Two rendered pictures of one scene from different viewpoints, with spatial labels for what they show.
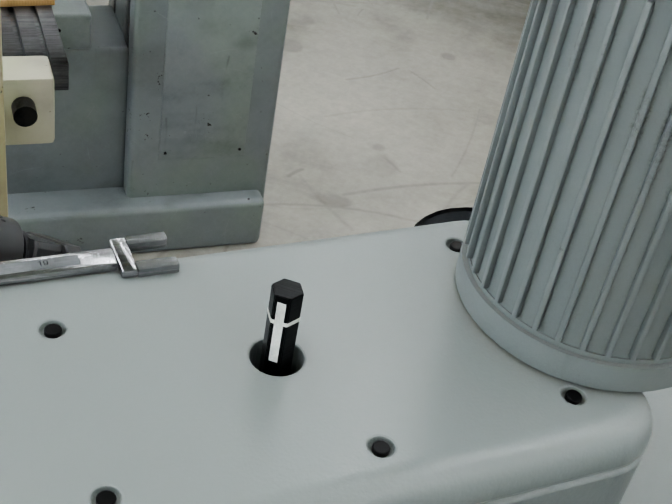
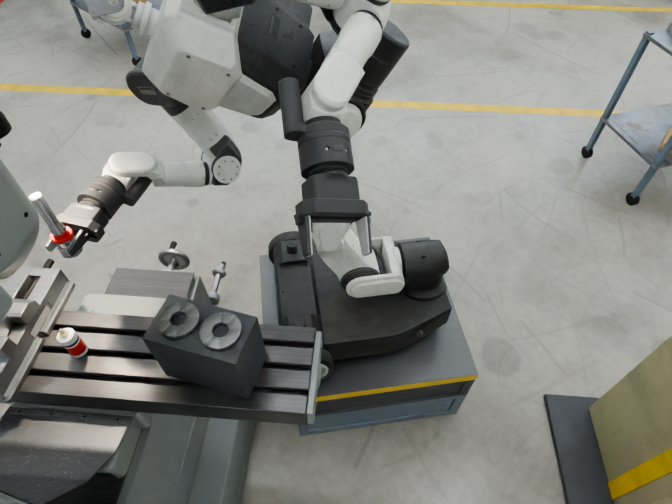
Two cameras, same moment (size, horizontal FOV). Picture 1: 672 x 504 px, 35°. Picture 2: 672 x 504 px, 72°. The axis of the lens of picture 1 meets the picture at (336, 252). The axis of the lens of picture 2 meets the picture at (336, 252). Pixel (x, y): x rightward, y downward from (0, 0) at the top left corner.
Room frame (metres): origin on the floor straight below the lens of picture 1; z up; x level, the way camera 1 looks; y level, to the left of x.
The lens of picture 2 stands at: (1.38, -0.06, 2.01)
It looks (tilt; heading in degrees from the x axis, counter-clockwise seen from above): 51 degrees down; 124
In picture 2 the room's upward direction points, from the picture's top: straight up
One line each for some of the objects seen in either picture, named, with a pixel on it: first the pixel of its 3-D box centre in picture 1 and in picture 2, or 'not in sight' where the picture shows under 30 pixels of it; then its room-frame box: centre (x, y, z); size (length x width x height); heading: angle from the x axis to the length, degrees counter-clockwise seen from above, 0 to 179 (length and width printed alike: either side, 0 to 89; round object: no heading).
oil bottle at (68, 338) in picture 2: not in sight; (70, 340); (0.53, 0.03, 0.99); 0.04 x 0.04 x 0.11
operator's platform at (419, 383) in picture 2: not in sight; (356, 333); (0.89, 0.82, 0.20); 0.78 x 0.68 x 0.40; 42
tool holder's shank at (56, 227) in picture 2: not in sight; (48, 215); (0.49, 0.16, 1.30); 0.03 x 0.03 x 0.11
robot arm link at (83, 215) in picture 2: not in sight; (90, 213); (0.46, 0.24, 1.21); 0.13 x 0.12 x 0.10; 19
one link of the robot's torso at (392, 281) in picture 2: not in sight; (370, 266); (0.91, 0.85, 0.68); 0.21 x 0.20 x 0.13; 42
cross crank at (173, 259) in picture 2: not in sight; (171, 266); (0.28, 0.46, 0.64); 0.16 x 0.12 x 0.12; 120
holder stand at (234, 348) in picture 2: not in sight; (209, 345); (0.85, 0.19, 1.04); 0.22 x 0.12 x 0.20; 18
